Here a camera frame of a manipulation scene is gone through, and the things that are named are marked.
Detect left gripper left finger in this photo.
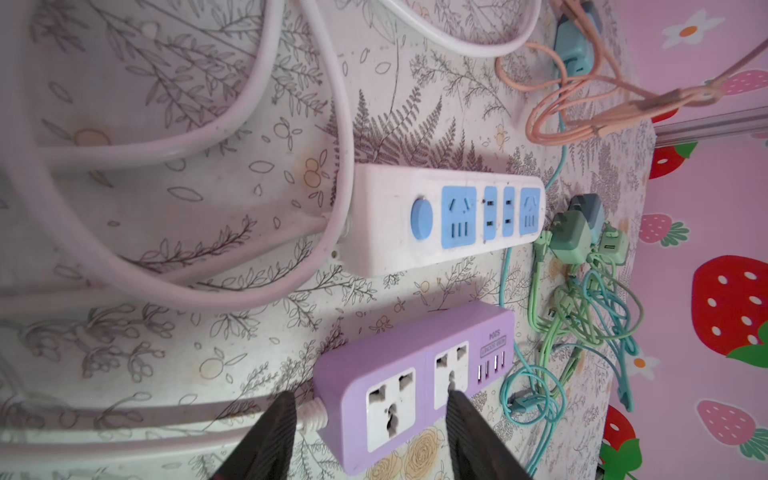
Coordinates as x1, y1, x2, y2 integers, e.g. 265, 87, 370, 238
211, 392, 297, 480

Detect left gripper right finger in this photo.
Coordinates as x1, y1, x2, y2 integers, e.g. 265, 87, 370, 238
445, 390, 531, 480

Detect teal charger plug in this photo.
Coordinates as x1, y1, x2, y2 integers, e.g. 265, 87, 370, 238
554, 17, 594, 77

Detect pink charger plug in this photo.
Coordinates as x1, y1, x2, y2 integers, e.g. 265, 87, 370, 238
580, 0, 602, 30

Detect light green charger plug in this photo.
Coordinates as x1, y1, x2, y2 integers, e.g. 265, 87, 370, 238
598, 222, 629, 266

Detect blue-grey charger plug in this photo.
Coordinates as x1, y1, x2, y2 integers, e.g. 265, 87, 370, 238
569, 193, 605, 245

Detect purple power strip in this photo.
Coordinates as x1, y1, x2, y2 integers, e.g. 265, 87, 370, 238
313, 301, 515, 475

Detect white blue power strip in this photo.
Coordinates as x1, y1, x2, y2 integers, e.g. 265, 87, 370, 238
332, 164, 546, 278

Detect purple strip white cord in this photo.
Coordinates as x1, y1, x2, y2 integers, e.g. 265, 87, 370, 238
0, 392, 328, 463

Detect tangled charging cables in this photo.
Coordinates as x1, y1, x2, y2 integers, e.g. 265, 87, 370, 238
494, 0, 768, 475

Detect white power strip cord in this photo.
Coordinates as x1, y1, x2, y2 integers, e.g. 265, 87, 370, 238
0, 0, 544, 319

